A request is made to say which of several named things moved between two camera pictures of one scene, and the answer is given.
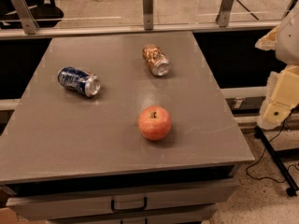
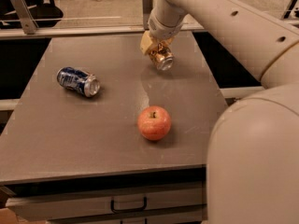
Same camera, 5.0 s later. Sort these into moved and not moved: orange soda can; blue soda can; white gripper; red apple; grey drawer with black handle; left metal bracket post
Moved: white gripper; orange soda can
Not moved: grey drawer with black handle; red apple; blue soda can; left metal bracket post
